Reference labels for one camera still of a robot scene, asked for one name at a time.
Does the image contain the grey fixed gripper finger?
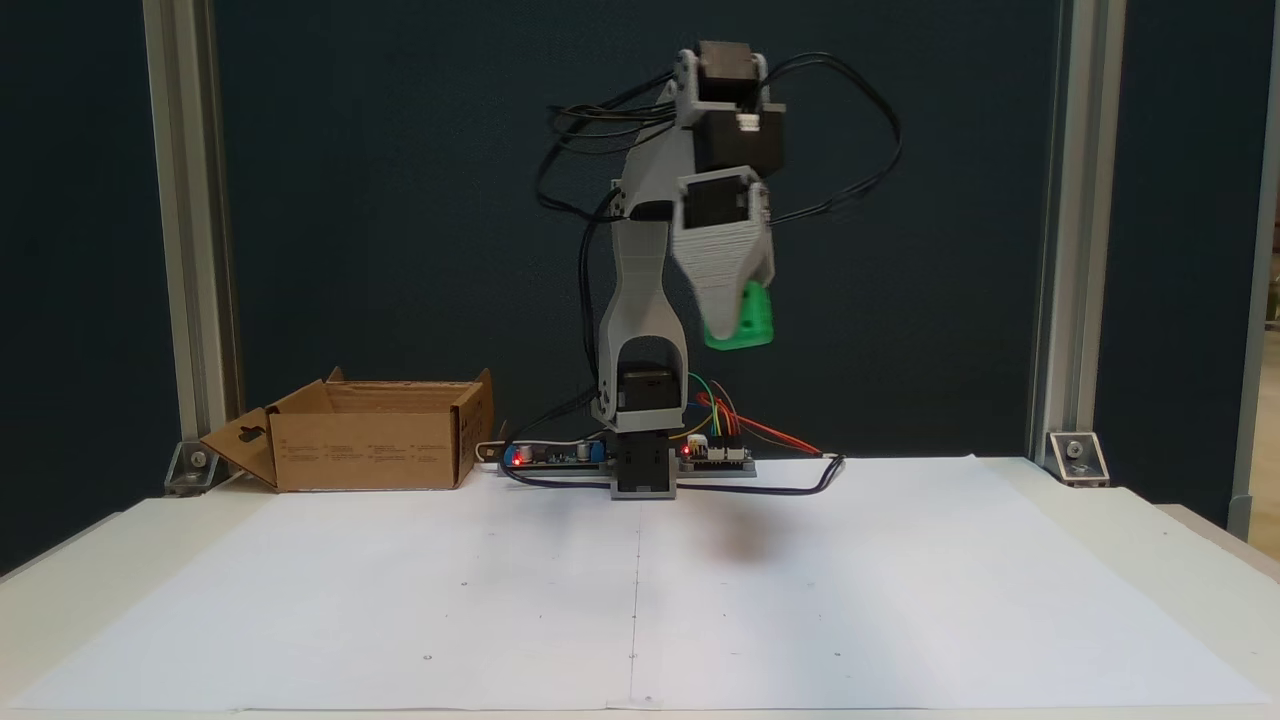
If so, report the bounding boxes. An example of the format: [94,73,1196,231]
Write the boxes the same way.
[671,229,778,344]

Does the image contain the green dice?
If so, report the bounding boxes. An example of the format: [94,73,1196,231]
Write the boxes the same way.
[703,281,777,352]

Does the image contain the circuit board with red LED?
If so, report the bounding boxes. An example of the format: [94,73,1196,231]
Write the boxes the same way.
[678,434,758,478]

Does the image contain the circuit board with blue parts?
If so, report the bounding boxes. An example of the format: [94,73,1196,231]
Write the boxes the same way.
[498,435,613,477]

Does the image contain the brown cardboard box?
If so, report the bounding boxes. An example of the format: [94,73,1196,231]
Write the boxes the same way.
[198,367,495,493]

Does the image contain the green jumper wire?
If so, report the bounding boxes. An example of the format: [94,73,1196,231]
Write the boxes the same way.
[686,372,723,441]

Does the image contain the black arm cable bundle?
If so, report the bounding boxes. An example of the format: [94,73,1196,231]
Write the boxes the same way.
[534,68,693,411]

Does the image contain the orange jumper wire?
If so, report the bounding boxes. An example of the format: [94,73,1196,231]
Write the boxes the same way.
[697,393,824,456]

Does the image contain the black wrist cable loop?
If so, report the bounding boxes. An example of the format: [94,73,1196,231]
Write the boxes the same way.
[762,51,905,227]

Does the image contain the thick black table cable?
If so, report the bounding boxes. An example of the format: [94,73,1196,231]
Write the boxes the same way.
[497,454,847,497]

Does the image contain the aluminium frame post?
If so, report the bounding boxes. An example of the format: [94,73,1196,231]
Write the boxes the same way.
[142,0,243,471]
[1028,0,1128,466]

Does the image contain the metal corner bracket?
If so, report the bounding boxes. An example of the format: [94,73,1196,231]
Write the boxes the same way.
[164,440,220,497]
[1046,431,1112,489]

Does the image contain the thin aluminium edge post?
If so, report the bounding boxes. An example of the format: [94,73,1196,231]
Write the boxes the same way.
[1227,0,1280,542]

